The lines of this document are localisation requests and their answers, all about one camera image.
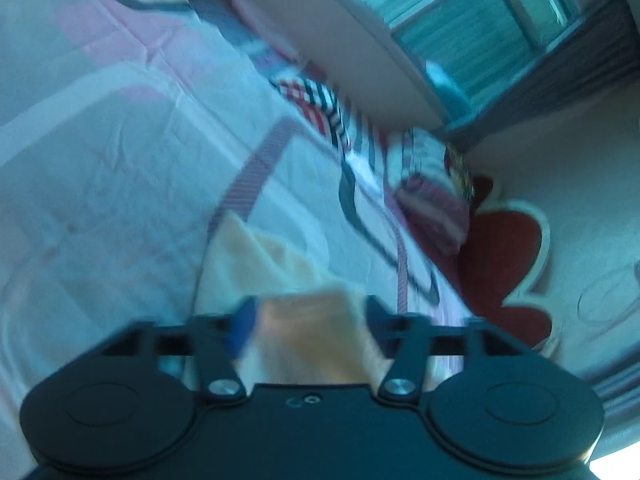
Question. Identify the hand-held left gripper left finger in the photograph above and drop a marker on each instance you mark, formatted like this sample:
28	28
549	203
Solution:
245	326

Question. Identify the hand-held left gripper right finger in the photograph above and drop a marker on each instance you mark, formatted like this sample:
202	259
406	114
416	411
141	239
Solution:
378	327

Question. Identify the cream knitted sweater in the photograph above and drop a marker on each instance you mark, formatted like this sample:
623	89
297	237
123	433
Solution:
300	325

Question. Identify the striped pillow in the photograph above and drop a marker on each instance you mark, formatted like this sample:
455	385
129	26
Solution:
435	205

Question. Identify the red and white headboard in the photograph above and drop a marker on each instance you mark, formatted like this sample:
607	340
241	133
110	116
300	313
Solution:
505	270

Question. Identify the checked striped cloth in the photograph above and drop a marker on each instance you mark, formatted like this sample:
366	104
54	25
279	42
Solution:
330	110

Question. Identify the blue cushion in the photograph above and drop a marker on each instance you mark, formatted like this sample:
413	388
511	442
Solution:
447	85

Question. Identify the grey curtain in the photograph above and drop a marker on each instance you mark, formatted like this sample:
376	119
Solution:
550	75

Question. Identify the sliding glass window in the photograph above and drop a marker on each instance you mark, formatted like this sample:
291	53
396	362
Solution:
450	20

